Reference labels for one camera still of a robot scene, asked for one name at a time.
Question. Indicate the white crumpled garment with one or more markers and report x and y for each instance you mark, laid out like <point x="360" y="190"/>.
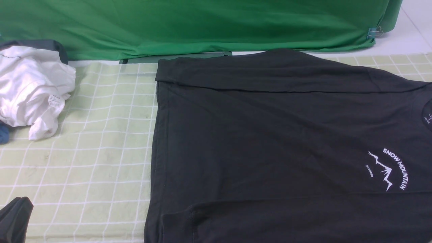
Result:
<point x="34" y="88"/>

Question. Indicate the green grid-pattern table mat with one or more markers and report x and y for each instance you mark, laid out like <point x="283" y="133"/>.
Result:
<point x="91" y="181"/>

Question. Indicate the metal binder clip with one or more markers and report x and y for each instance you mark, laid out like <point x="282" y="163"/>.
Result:
<point x="373" y="33"/>

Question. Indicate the dark gray long-sleeve top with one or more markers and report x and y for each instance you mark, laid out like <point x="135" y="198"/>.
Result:
<point x="285" y="147"/>

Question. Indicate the green backdrop cloth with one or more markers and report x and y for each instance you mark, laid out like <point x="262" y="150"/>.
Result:
<point x="123" y="29"/>

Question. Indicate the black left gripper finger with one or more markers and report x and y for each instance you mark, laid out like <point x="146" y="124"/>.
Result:
<point x="14" y="219"/>

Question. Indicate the blue cloth at left edge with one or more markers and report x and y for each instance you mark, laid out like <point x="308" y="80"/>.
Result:
<point x="4" y="133"/>

